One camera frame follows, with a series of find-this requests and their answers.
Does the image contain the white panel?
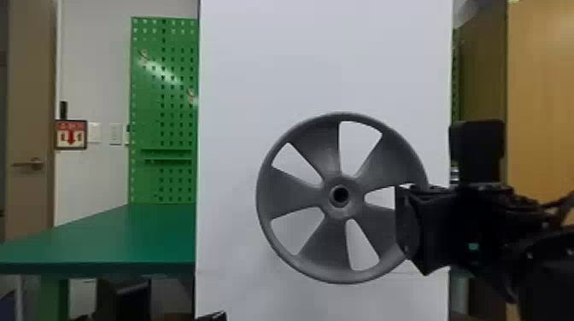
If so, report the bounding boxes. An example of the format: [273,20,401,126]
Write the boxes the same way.
[195,0,454,321]

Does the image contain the red wall sign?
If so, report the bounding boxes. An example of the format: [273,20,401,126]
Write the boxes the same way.
[54,119,89,151]

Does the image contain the white wall switch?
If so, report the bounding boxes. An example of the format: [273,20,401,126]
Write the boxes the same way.
[108,122,124,146]
[87,121,103,145]

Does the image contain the beige door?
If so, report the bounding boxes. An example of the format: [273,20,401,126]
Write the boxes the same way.
[0,0,57,242]

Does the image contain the black cable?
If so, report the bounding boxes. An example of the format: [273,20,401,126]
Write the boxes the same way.
[540,190,574,217]

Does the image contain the metal door handle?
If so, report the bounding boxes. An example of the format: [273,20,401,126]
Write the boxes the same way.
[10,157,45,172]

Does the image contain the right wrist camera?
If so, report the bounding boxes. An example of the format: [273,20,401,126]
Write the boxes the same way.
[448,119,507,184]

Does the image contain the grey wheel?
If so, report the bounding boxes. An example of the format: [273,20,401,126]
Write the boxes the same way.
[255,112,430,285]

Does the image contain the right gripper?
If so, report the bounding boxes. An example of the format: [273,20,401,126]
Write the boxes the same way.
[394,180,521,277]

